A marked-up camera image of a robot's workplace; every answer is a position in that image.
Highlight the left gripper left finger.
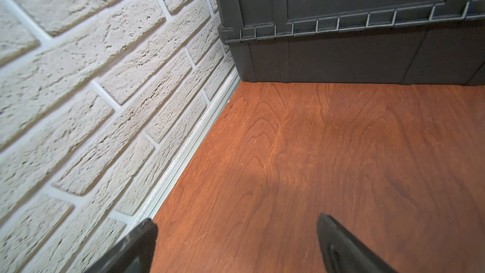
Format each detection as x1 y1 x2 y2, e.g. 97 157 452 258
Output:
85 218 158 272

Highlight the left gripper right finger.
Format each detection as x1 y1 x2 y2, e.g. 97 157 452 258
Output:
317 213 395 272

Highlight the black plastic toolbox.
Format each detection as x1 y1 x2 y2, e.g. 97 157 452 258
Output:
217 0 484 85

